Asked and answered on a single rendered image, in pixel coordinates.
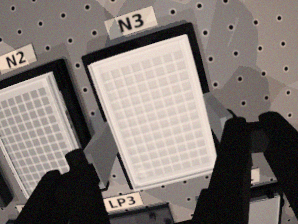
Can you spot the white label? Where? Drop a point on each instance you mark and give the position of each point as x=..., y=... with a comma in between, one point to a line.
x=123, y=201
x=255, y=175
x=20, y=207
x=18, y=58
x=131, y=22

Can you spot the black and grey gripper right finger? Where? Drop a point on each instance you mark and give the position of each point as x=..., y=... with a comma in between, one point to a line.
x=227, y=198

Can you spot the light grey rectangular plate lid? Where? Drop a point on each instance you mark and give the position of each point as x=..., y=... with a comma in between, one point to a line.
x=264, y=210

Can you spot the grey perforated base plate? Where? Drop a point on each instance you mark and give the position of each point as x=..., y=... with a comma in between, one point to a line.
x=249, y=50

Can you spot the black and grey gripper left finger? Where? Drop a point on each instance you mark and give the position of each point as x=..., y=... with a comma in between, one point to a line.
x=89, y=171

